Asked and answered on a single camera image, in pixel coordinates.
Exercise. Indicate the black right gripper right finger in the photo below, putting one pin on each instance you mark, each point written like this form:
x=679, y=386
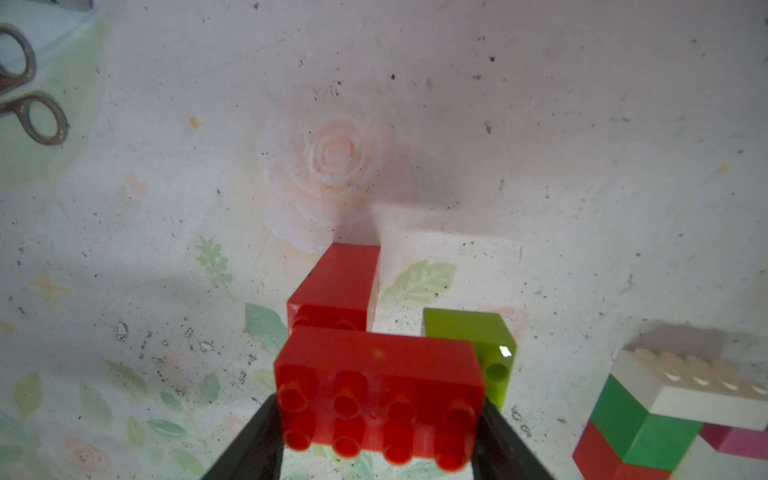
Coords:
x=500, y=454

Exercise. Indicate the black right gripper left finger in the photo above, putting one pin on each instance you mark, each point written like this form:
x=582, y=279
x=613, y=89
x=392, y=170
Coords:
x=257, y=451

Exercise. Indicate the lime green lego brick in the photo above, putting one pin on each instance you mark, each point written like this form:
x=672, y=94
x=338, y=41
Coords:
x=493, y=343

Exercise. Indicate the long red lego brick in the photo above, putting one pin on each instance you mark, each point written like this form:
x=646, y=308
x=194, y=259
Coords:
x=405, y=397

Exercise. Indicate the dark green lego brick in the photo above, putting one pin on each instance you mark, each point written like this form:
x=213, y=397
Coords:
x=637, y=436

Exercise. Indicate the small red lego brick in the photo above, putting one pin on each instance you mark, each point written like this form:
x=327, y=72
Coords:
x=340, y=291

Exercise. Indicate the white lego brick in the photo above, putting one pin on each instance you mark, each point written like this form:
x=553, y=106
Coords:
x=691, y=388

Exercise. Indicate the magenta lego brick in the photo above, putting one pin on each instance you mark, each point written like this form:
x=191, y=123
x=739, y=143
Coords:
x=736, y=441

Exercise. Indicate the steel surgical scissors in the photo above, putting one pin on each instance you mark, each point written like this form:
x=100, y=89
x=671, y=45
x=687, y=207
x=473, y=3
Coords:
x=40, y=117

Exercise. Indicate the steel forceps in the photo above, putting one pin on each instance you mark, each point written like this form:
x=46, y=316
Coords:
x=21, y=68

